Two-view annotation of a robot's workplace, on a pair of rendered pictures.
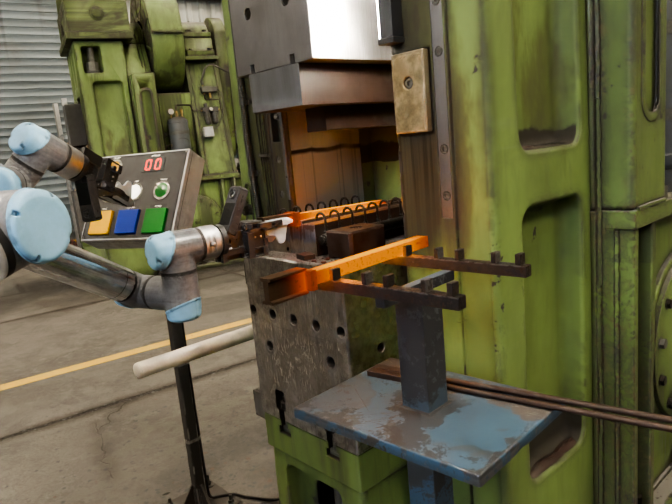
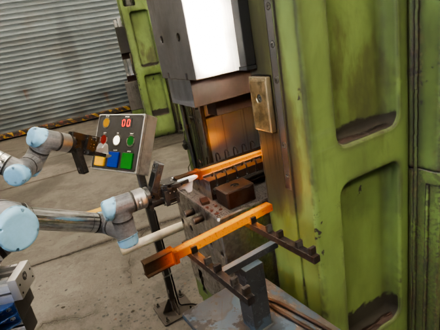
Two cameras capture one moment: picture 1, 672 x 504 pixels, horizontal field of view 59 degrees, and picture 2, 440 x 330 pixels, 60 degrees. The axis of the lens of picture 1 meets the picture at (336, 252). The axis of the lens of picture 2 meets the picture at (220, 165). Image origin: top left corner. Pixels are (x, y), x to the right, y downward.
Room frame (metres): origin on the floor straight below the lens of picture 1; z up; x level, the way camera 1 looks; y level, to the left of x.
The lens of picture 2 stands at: (0.16, -0.34, 1.52)
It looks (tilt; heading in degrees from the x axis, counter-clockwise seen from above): 20 degrees down; 15
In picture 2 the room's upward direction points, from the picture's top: 10 degrees counter-clockwise
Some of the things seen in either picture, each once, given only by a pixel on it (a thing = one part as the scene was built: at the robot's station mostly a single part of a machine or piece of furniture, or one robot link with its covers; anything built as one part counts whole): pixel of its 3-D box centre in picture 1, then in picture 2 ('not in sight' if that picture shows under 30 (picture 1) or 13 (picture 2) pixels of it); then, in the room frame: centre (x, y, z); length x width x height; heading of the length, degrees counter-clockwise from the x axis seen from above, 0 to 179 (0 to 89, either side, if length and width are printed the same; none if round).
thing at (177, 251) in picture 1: (175, 250); (118, 207); (1.23, 0.34, 0.99); 0.11 x 0.08 x 0.09; 131
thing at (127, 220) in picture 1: (128, 222); (113, 159); (1.72, 0.60, 1.01); 0.07 x 0.05 x 0.07; 66
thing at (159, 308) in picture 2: (199, 493); (173, 302); (1.83, 0.54, 0.05); 0.22 x 0.22 x 0.09; 41
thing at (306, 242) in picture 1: (350, 223); (243, 166); (1.61, -0.05, 0.96); 0.42 x 0.20 x 0.09; 131
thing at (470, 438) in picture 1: (425, 407); (258, 325); (1.01, -0.14, 0.69); 0.40 x 0.30 x 0.02; 45
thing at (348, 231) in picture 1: (357, 240); (236, 192); (1.37, -0.05, 0.95); 0.12 x 0.08 x 0.06; 131
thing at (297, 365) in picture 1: (374, 318); (260, 226); (1.57, -0.09, 0.69); 0.56 x 0.38 x 0.45; 131
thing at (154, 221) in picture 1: (155, 221); (128, 160); (1.68, 0.50, 1.01); 0.07 x 0.05 x 0.07; 66
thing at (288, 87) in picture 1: (338, 88); (229, 80); (1.61, -0.05, 1.32); 0.42 x 0.20 x 0.10; 131
